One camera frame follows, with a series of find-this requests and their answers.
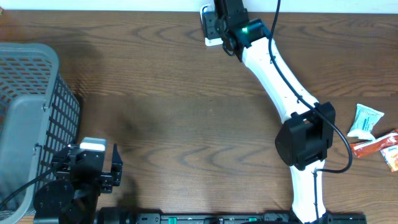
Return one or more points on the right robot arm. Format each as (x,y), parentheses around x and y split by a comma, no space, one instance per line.
(307,127)

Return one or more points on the grey plastic basket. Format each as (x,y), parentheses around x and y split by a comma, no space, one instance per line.
(39,113)

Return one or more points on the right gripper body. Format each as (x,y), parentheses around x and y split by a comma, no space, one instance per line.
(221,24)

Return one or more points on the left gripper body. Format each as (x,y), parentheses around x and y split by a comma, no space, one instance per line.
(103,184)

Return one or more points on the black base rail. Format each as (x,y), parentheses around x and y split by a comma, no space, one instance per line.
(120,215)

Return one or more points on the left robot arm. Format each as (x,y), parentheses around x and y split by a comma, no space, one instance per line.
(72,197)

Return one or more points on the light blue wipes packet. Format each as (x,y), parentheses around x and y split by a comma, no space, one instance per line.
(365,119)

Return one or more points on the white barcode scanner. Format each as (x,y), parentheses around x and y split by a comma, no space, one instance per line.
(209,25)

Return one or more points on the red Top chocolate bar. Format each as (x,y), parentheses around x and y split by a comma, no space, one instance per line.
(362,149)

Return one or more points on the small orange snack box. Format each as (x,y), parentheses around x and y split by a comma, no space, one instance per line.
(390,156)

